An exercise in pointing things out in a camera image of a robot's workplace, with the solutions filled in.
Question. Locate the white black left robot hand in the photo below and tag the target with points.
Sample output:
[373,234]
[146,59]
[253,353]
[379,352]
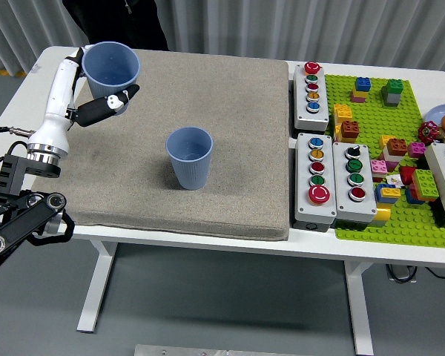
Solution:
[59,92]

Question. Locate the blue ribbed plastic cup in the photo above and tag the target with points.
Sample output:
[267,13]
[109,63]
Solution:
[189,170]
[111,63]

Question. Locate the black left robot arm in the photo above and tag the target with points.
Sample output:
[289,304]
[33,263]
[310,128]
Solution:
[18,219]

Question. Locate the person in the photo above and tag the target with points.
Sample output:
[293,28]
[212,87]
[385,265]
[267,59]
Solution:
[115,22]

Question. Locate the grey-brown fabric mat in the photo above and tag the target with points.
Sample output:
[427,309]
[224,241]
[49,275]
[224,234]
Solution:
[226,111]

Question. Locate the white table leg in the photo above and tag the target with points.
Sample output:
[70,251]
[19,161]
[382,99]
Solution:
[96,282]
[359,311]

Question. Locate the grey box, small red mushroom button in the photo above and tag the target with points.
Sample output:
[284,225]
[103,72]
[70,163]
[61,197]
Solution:
[311,115]

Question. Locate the white pleated curtain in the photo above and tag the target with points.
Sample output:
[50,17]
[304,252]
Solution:
[319,29]

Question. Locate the grey box, large red stop button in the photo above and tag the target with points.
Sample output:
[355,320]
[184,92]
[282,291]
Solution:
[304,208]

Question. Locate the brown toy block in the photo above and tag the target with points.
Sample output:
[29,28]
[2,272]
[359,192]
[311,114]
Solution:
[397,147]
[350,128]

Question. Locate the blue yellow pink block stack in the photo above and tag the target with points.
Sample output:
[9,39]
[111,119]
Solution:
[362,84]

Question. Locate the green studded baseplate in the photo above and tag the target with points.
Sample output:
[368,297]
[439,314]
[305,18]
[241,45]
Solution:
[372,115]

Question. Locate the green grey block stack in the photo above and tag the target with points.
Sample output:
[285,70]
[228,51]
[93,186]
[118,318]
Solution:
[393,87]

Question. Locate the yellow block on blue block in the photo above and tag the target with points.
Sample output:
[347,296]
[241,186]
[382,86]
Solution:
[389,193]

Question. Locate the yellow round toy block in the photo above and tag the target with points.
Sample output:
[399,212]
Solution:
[382,215]

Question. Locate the small white printed tile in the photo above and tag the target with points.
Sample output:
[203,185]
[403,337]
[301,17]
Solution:
[393,180]

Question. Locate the red sloped toy block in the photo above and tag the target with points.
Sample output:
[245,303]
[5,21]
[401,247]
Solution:
[407,174]

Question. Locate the magenta toy block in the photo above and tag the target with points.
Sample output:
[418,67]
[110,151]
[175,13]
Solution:
[417,149]

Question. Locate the red valve wheel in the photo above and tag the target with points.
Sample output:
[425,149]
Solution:
[428,130]

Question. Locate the green red blue block stack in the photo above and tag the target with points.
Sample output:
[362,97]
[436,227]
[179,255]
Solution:
[425,181]

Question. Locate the pale blue plate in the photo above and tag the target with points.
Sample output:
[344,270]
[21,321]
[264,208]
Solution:
[439,111]

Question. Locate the grey button box, black base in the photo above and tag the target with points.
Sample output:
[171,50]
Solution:
[443,185]

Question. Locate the grey box with selector switch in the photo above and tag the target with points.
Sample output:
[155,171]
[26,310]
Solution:
[342,200]

